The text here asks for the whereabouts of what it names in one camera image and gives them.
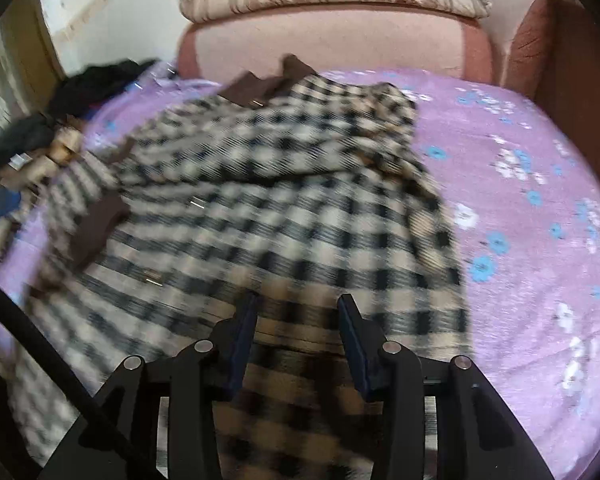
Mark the purple floral bed sheet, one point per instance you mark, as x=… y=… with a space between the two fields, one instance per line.
x=505 y=135

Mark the pink sofa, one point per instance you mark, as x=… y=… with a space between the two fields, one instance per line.
x=330 y=35

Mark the dark grey cloth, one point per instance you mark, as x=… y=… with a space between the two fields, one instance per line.
x=22 y=137

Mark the black clothing pile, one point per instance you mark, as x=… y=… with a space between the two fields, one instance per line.
x=100 y=85

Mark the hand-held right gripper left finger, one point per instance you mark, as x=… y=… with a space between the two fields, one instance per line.
x=245 y=342

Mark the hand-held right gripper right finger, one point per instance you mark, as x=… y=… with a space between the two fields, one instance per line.
x=354 y=347

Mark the wooden door frame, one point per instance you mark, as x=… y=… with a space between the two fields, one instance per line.
x=37 y=35

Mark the beige and brown patterned cloth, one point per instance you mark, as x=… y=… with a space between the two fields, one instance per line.
x=45 y=160

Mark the black and beige checked coat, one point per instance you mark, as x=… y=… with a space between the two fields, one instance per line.
x=280 y=210

